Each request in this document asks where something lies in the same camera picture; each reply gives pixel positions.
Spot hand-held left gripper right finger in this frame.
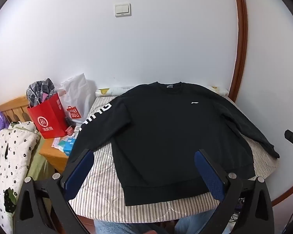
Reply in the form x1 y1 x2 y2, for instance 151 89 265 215
194 149 276 234

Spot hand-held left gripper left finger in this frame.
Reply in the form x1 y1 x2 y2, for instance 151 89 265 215
15 149 96 234

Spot black sweatshirt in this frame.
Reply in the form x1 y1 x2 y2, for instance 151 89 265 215
68 82 281 207

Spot striped grey mattress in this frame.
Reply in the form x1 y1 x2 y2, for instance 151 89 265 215
68 95 280 223

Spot blue small box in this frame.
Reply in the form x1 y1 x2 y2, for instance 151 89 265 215
63 136 77 155

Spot wooden nightstand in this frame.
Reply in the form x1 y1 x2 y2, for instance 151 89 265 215
39 124 83 173

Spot green bed sheet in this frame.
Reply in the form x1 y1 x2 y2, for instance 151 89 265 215
27 136 54 183

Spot brown wooden baseboard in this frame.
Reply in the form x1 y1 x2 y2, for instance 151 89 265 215
271 175 293 207

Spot red paper bag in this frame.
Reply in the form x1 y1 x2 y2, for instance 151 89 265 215
27 93 69 139

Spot person's blue jeans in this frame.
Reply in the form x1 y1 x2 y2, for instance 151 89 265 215
94 210 215 234

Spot white floral quilt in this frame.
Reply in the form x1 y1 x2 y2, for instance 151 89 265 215
0 121 41 234

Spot white plastic bag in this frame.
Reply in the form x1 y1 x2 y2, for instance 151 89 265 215
57 73 97 127

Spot grey plaid cloth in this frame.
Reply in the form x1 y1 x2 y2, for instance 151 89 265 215
26 78 58 108

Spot wooden bed headboard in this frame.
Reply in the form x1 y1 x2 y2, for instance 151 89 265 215
0 95 31 127

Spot purple fluffy cloth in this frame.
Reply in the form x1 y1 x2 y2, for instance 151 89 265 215
0 111 10 134

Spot tangle of cables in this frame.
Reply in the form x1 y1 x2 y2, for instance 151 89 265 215
230 197 245 222

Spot brown wooden door frame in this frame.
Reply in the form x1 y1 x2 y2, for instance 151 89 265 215
231 0 249 103

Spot white wall light switch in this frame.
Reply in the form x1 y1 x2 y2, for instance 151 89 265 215
114 3 132 17

